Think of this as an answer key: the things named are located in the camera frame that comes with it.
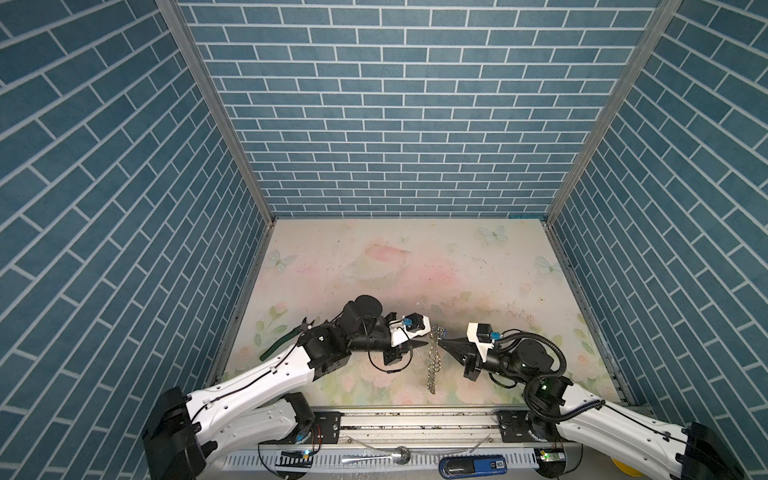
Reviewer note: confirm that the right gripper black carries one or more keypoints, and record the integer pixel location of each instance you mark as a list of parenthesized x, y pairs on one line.
[(471, 357)]

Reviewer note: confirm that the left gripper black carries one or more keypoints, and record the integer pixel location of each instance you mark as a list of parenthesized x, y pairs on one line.
[(397, 352)]

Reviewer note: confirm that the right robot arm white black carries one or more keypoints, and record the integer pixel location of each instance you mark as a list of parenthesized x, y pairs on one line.
[(559, 408)]

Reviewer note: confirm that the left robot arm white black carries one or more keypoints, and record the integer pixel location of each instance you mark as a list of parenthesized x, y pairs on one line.
[(188, 434)]

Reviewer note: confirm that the metal rod tool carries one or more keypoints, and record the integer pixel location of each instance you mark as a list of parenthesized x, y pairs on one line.
[(402, 455)]

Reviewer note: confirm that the blue black device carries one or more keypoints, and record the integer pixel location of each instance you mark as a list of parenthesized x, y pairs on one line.
[(472, 466)]

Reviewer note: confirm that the yellow tape roll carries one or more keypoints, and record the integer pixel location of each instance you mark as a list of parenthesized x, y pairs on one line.
[(627, 470)]

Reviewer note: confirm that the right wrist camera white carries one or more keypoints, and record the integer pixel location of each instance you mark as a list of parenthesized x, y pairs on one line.
[(481, 335)]

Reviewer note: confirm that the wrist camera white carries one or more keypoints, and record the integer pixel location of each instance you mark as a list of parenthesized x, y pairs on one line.
[(408, 327), (481, 335)]

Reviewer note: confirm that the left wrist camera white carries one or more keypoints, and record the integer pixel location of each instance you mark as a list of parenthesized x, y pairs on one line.
[(408, 327)]

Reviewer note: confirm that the green handled pliers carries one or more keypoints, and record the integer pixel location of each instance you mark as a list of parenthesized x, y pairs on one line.
[(295, 332)]

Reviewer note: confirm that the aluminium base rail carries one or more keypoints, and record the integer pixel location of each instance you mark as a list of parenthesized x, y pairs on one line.
[(335, 433)]

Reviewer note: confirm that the aluminium corner post left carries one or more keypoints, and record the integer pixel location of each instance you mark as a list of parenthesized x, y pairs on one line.
[(182, 35)]

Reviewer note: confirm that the aluminium corner post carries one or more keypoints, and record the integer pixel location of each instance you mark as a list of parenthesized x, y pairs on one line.
[(657, 25), (182, 35)]

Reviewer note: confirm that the aluminium corner post right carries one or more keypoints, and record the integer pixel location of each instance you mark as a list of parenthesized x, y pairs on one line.
[(657, 25)]

